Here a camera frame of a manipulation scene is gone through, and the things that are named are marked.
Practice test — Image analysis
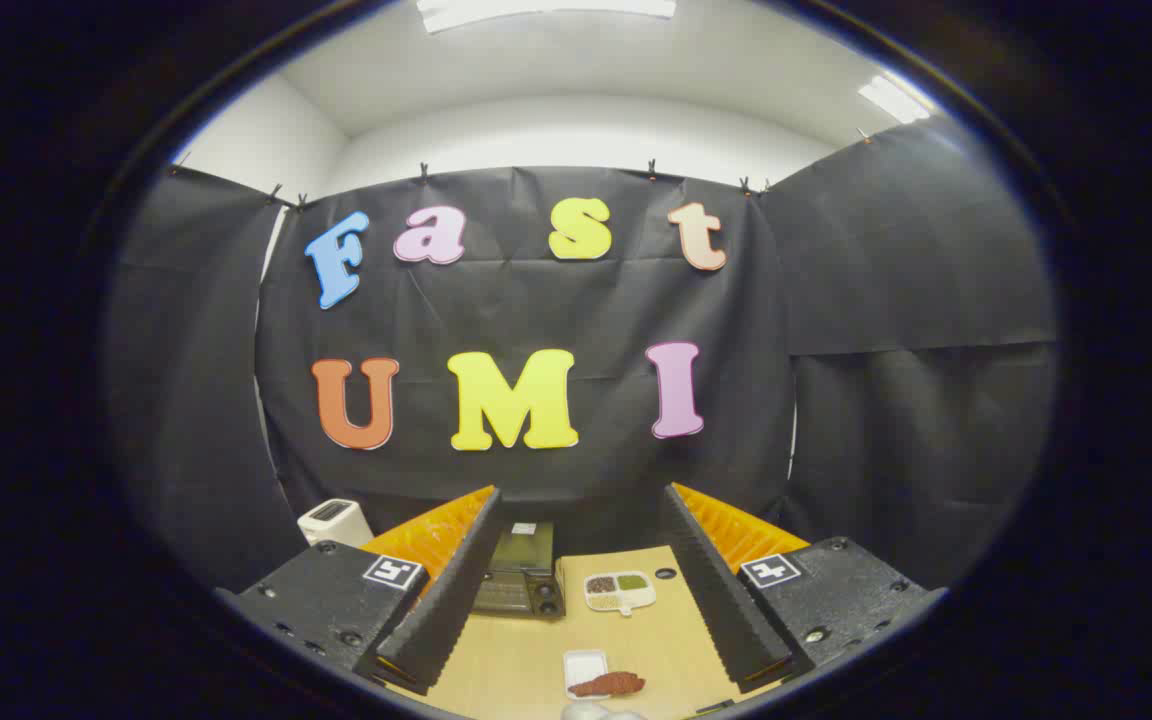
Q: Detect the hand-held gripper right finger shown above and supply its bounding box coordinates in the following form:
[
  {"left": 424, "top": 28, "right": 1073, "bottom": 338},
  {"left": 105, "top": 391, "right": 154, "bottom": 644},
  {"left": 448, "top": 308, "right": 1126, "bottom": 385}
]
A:
[{"left": 661, "top": 483, "right": 947, "bottom": 694}]

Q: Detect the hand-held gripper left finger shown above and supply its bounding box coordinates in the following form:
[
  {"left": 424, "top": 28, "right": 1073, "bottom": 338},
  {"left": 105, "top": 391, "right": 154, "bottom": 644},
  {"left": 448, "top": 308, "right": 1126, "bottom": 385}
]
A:
[{"left": 219, "top": 485, "right": 503, "bottom": 696}]

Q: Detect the black toaster oven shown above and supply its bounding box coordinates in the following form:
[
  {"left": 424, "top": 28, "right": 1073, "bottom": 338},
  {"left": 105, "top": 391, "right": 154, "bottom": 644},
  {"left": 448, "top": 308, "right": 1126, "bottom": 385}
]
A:
[{"left": 471, "top": 520, "right": 567, "bottom": 619}]

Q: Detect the red-brown meat steak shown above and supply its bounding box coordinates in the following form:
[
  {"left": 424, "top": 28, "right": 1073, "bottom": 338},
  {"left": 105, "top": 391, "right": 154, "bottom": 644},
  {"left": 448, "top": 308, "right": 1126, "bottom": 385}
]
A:
[{"left": 568, "top": 672, "right": 647, "bottom": 698}]

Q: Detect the white bread toaster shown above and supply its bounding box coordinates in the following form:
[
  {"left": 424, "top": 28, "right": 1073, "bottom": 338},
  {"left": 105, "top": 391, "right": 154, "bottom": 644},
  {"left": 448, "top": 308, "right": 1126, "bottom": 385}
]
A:
[{"left": 297, "top": 498, "right": 375, "bottom": 548}]

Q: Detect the white divided dish with beans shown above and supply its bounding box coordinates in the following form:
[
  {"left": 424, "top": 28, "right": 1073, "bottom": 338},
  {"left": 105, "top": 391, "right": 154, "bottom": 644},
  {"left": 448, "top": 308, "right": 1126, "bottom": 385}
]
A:
[{"left": 583, "top": 571, "right": 657, "bottom": 617}]

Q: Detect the white rectangular tray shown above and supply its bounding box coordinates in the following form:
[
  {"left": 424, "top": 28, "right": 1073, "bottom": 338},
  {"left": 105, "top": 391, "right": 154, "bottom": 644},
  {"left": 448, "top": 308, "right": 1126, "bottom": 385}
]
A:
[{"left": 563, "top": 649, "right": 612, "bottom": 699}]

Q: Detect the small ceiling light panel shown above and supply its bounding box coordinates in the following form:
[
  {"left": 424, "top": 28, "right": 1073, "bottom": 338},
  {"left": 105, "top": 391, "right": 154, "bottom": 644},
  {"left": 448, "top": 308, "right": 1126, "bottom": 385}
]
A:
[{"left": 857, "top": 72, "right": 937, "bottom": 125}]

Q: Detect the long ceiling light panel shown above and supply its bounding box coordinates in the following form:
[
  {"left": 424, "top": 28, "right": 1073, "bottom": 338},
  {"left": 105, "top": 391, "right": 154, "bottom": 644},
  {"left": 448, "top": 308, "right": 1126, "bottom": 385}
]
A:
[{"left": 416, "top": 0, "right": 677, "bottom": 34}]

